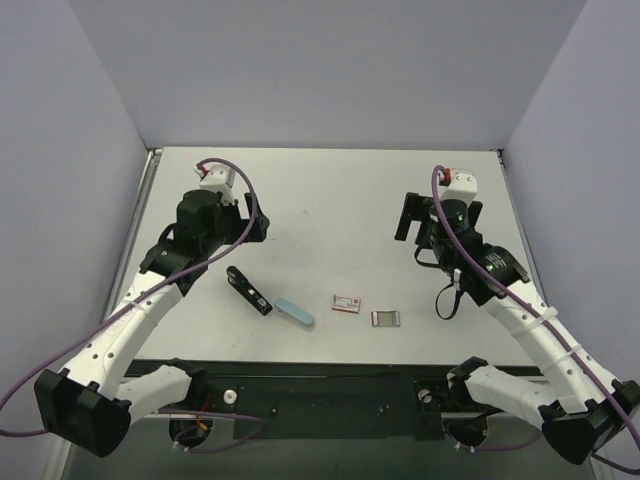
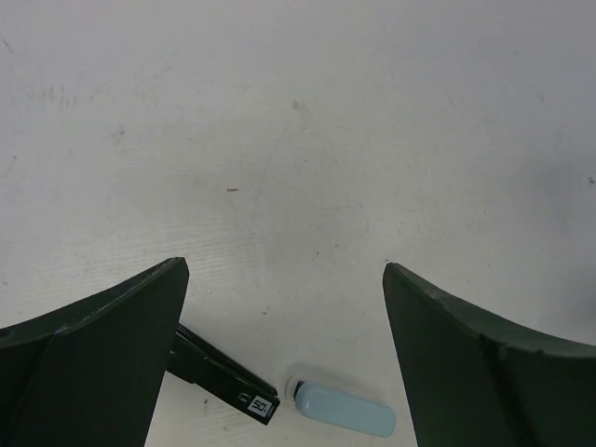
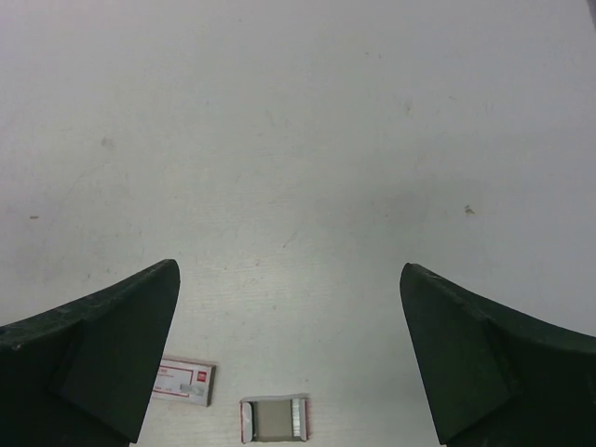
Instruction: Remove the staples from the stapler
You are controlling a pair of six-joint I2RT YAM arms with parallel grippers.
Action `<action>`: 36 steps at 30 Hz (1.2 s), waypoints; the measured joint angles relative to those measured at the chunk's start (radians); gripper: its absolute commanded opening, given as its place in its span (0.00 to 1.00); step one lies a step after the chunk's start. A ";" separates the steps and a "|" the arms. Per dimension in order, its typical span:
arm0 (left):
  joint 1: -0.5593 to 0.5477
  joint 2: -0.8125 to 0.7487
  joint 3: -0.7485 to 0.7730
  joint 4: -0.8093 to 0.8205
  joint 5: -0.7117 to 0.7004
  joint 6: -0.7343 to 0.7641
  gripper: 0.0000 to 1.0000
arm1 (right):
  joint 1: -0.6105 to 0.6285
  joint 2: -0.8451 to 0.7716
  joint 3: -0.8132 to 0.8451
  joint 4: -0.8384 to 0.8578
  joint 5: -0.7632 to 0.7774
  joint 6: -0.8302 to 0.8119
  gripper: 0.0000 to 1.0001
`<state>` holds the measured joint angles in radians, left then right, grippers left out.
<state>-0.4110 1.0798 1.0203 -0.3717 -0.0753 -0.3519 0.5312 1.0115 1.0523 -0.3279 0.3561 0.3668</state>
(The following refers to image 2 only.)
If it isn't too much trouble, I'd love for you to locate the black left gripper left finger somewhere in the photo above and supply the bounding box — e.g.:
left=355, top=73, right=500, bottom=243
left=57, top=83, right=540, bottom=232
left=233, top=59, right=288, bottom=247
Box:
left=1, top=257, right=189, bottom=446

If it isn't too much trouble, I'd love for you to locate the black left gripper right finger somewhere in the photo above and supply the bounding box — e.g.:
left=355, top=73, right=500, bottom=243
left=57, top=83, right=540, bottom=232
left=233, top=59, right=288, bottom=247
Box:
left=383, top=263, right=595, bottom=446

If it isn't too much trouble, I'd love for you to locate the black stapler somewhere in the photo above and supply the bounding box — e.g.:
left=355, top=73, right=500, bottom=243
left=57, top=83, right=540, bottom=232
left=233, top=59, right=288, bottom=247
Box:
left=168, top=324, right=280, bottom=426

